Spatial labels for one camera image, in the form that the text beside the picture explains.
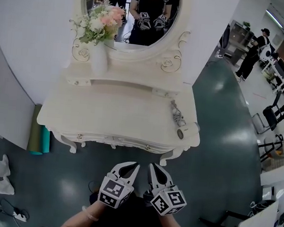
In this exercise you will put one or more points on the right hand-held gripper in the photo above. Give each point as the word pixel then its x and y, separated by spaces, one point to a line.
pixel 169 200

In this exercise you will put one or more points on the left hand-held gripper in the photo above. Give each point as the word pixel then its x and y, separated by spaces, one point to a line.
pixel 114 192

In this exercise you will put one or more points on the wooden drawer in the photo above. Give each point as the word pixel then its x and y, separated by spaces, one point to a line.
pixel 134 144
pixel 93 138

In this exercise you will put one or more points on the white dressing table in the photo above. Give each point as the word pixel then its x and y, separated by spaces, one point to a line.
pixel 120 111

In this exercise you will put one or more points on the person's left forearm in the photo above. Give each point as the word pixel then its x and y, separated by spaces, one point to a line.
pixel 83 220

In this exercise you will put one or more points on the oval wall mirror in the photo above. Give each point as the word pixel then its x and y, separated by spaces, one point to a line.
pixel 149 24

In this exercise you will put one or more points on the person's dark clothing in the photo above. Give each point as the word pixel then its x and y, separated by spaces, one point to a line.
pixel 127 220

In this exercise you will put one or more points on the teal rolled mat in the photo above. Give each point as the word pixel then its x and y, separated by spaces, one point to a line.
pixel 45 139

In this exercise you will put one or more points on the olive rolled mat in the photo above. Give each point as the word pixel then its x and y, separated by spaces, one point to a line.
pixel 34 130

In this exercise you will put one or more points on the white power strip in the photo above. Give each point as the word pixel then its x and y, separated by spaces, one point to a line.
pixel 19 217

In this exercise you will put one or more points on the white vase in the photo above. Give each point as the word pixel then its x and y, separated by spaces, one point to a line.
pixel 99 60

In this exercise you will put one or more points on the black office chair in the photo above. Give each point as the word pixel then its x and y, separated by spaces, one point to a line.
pixel 269 116

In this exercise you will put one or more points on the pink and white flower bouquet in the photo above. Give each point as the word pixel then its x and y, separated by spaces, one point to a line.
pixel 100 23

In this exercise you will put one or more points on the grey shelf cabinet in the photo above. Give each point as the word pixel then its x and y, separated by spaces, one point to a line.
pixel 240 42

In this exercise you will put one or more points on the row of office desks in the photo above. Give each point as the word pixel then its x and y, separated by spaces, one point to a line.
pixel 281 73

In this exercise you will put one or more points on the small potted plant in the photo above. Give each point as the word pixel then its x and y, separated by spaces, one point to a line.
pixel 246 25

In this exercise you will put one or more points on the white table with black frame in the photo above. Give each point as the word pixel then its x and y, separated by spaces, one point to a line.
pixel 258 224

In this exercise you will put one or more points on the black frame chair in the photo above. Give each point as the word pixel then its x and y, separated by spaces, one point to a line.
pixel 268 146

